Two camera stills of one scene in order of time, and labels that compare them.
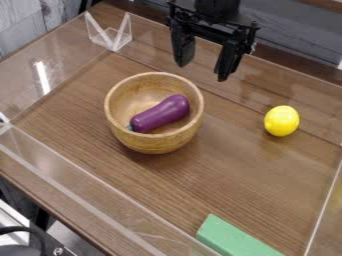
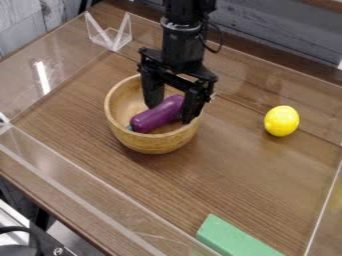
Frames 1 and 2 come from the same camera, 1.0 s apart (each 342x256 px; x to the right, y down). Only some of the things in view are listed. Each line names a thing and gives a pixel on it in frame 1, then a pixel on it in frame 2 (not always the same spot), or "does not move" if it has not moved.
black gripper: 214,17 to 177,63
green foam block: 234,240 does not move
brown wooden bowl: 137,92 does not move
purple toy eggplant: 171,109 does not move
